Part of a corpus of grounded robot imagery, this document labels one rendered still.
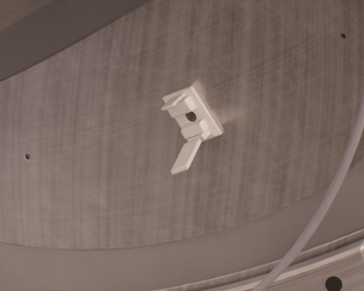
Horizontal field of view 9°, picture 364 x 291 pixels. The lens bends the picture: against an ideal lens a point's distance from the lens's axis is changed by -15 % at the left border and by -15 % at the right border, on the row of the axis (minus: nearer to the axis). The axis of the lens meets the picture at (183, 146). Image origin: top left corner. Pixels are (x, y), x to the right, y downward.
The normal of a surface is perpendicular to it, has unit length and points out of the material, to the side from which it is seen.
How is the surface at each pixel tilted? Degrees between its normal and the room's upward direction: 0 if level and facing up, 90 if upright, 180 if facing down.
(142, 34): 90
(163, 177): 90
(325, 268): 90
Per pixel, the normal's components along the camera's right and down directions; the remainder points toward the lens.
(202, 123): 0.70, -0.26
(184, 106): -0.50, 0.50
